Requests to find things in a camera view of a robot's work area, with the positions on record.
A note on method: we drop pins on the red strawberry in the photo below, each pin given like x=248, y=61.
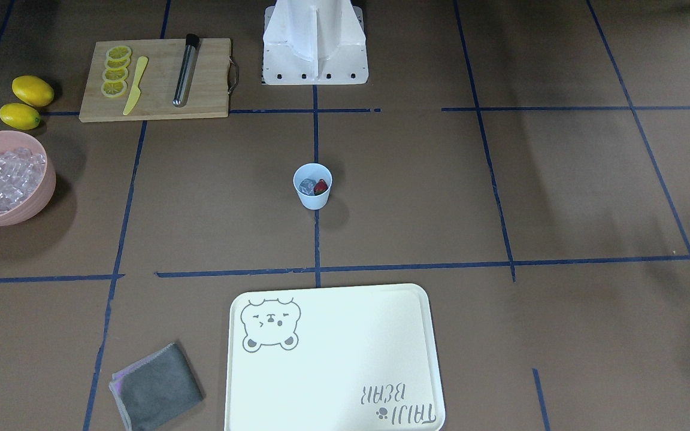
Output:
x=320, y=187

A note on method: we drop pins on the clear ice cube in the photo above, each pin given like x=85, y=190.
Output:
x=307, y=187

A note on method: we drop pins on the light blue plastic cup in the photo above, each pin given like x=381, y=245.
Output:
x=315, y=172

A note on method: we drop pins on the pile of clear ice cubes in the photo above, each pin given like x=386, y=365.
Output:
x=21, y=171

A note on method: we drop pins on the cream bear tray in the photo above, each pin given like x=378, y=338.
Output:
x=333, y=358

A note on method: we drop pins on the steel muddler black tip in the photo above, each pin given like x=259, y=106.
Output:
x=191, y=49

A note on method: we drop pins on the grey folded cloth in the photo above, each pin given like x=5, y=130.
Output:
x=156, y=389

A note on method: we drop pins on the yellow plastic knife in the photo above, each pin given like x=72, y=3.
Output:
x=135, y=91

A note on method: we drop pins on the wooden cutting board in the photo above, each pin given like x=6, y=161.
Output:
x=207, y=97

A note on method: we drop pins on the upper whole lemon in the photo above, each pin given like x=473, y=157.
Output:
x=33, y=90

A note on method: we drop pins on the whole lemon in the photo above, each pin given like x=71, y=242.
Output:
x=33, y=90
x=20, y=116

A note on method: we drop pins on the lower whole lemon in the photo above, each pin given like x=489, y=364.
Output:
x=20, y=116

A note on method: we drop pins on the pink bowl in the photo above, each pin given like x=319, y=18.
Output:
x=11, y=140

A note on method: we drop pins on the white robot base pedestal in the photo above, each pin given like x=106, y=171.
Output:
x=314, y=43

